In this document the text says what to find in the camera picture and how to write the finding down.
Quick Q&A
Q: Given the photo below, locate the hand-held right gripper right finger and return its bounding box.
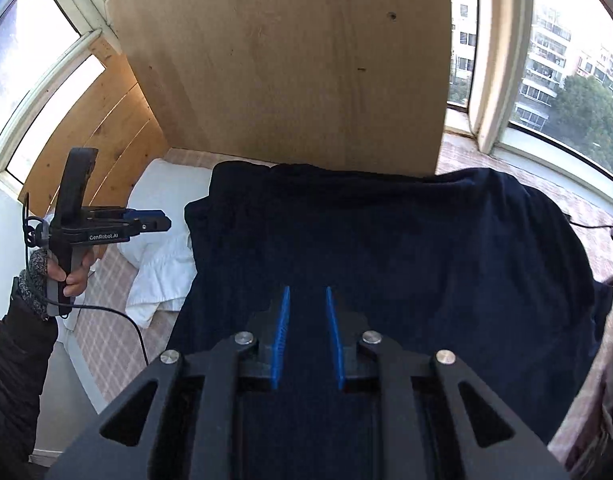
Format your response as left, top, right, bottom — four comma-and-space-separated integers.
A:
325, 287, 570, 480

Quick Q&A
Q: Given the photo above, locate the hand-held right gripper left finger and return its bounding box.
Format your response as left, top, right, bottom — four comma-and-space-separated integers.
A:
45, 286, 291, 480

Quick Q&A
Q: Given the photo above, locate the navy blue shirt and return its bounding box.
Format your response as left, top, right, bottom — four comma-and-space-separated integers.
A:
164, 161, 613, 480

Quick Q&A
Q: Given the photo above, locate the person's left forearm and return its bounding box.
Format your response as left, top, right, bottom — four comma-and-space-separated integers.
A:
0, 290, 60, 461

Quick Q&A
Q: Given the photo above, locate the person's left hand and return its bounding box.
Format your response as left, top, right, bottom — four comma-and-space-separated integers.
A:
17, 249, 96, 318

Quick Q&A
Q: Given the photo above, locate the white cloth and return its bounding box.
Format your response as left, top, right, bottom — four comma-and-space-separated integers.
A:
45, 158, 214, 331

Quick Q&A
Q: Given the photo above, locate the wooden slat panel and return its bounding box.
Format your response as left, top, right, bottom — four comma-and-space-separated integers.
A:
17, 35, 170, 216

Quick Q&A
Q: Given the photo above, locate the pink plaid blanket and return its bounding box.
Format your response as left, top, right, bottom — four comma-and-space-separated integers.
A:
74, 137, 613, 466

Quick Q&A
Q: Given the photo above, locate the light wooden board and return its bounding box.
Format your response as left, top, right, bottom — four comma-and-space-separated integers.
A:
105, 0, 453, 177

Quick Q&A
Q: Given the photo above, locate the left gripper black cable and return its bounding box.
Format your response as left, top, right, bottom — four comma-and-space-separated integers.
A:
22, 192, 148, 367

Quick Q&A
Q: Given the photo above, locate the black ring light cable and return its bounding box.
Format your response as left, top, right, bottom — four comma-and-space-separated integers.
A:
567, 212, 613, 242

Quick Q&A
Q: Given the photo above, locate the white window frame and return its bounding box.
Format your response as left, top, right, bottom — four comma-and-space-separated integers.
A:
0, 0, 613, 186

